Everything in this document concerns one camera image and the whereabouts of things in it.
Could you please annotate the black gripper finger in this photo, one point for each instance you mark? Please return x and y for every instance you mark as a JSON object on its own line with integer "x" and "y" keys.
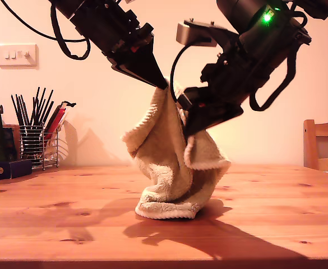
{"x": 193, "y": 119}
{"x": 135, "y": 68}
{"x": 222, "y": 115}
{"x": 149, "y": 56}

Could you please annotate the cream fluffy tea towel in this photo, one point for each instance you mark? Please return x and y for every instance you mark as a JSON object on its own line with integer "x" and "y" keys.
{"x": 163, "y": 157}

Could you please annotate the wooden chair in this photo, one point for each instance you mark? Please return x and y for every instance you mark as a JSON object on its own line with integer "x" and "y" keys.
{"x": 309, "y": 145}

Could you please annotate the black chopstick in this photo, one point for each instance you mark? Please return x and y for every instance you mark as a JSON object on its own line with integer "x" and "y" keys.
{"x": 34, "y": 106}
{"x": 39, "y": 107}
{"x": 24, "y": 110}
{"x": 45, "y": 107}
{"x": 21, "y": 110}
{"x": 48, "y": 113}
{"x": 33, "y": 111}
{"x": 17, "y": 110}

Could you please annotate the brown wooden box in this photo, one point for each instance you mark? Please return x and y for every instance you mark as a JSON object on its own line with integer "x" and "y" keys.
{"x": 12, "y": 140}

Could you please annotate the dark box with round logo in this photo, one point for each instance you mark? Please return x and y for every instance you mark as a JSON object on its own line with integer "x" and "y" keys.
{"x": 9, "y": 169}

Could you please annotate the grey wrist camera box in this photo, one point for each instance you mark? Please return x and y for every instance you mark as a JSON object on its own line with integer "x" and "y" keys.
{"x": 191, "y": 35}

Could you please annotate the white light switch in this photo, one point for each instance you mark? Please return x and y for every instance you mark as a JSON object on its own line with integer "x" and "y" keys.
{"x": 18, "y": 54}

